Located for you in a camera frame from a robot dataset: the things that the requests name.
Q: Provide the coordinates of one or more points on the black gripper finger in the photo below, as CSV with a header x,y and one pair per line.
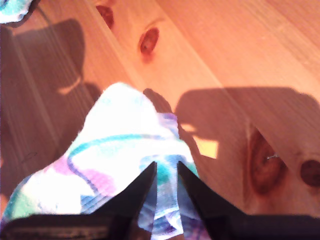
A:
x,y
205,202
130,207

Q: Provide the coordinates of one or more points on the tie-dye Hugging Face sock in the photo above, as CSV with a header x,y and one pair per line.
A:
x,y
120,140
12,10

